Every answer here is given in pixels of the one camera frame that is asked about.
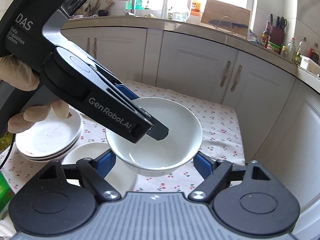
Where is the green snack package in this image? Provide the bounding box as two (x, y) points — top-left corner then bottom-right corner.
(0, 173), (15, 220)

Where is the red knife block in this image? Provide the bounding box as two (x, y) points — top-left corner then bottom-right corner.
(270, 14), (287, 46)

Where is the far deep fruit plate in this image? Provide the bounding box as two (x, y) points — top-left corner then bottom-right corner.
(21, 128), (83, 163)

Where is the cherry print tablecloth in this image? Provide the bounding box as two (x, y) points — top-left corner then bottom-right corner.
(1, 80), (245, 194)

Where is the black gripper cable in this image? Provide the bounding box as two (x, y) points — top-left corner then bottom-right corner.
(0, 129), (16, 169)

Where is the left gloved hand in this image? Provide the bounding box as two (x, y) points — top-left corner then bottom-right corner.
(1, 55), (69, 135)

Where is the white plastic tray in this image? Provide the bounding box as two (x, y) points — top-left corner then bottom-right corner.
(300, 56), (320, 75)

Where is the dark sauce bottle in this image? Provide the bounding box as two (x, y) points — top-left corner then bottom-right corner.
(260, 21), (271, 48)

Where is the floral bowl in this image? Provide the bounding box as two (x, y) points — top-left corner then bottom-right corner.
(106, 97), (203, 177)
(62, 142), (137, 197)

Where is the wooden cutting board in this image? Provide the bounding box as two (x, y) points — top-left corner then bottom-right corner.
(201, 0), (251, 37)

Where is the chrome kitchen faucet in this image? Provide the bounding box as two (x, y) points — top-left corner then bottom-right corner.
(109, 0), (137, 16)

